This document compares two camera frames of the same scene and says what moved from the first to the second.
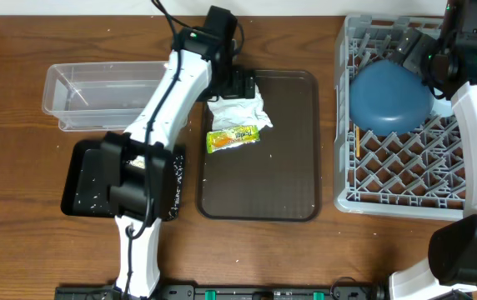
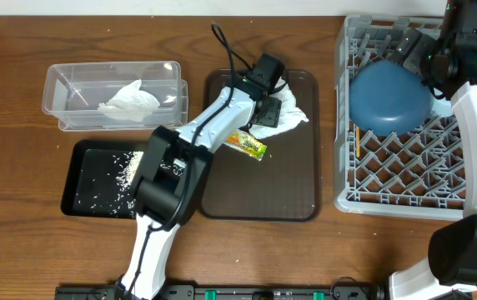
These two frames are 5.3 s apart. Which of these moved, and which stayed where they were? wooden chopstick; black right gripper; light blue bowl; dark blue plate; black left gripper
Moved: black left gripper
Stayed: light blue bowl; dark blue plate; wooden chopstick; black right gripper
